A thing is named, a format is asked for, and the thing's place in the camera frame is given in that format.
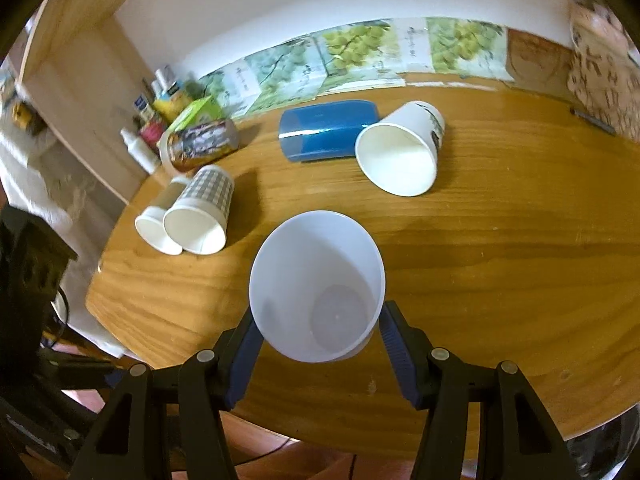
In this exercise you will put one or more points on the green carton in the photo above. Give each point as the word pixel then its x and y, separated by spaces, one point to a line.
pixel 196 112

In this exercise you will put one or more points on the red packet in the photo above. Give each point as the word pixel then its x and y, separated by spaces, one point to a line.
pixel 152 134

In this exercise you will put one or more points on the blue plastic cup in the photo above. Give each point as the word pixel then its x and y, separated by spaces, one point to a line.
pixel 325 130

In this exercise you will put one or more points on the white paper cup green print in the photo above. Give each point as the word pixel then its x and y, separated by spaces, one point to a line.
pixel 395 160

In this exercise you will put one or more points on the grape print cardboard box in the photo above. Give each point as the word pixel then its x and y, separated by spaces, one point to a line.
pixel 227 85
pixel 357 52
pixel 285 72
pixel 455 47

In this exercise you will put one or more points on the yellow green packet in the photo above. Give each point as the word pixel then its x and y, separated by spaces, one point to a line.
pixel 170 101

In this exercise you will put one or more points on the dark pen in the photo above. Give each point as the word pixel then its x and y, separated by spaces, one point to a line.
pixel 594 121

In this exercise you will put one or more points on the yellow tin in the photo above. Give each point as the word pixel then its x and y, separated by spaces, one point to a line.
pixel 26 117

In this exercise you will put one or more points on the patterned paper bag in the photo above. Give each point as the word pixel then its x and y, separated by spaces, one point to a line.
pixel 600 70

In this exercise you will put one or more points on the picture print cup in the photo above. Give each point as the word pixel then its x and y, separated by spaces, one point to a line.
pixel 200 142

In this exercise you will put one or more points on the small white bottle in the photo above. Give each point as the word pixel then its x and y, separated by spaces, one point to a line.
pixel 140 152

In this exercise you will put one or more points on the black device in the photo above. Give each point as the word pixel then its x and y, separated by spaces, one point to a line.
pixel 30 255

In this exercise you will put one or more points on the black stand frame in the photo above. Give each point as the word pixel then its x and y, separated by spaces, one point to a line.
pixel 60 375

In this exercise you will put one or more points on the grey banded paper cup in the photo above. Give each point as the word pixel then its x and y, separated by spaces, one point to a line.
pixel 152 227

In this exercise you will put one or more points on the tall white bottle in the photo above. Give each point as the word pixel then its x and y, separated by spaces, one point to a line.
pixel 164 80

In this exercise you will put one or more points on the white plastic cup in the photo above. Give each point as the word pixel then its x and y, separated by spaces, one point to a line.
pixel 310 265

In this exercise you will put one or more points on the checked paper cup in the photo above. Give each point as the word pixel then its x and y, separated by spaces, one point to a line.
pixel 200 210

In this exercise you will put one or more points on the brown cardboard sheet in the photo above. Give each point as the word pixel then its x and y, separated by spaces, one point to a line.
pixel 540 62

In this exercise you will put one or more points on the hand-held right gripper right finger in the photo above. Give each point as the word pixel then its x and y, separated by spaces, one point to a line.
pixel 396 360

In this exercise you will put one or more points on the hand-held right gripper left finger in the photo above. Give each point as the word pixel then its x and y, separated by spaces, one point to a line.
pixel 244 360

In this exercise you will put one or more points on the wooden shelf unit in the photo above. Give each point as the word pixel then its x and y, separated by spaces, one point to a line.
pixel 75 90

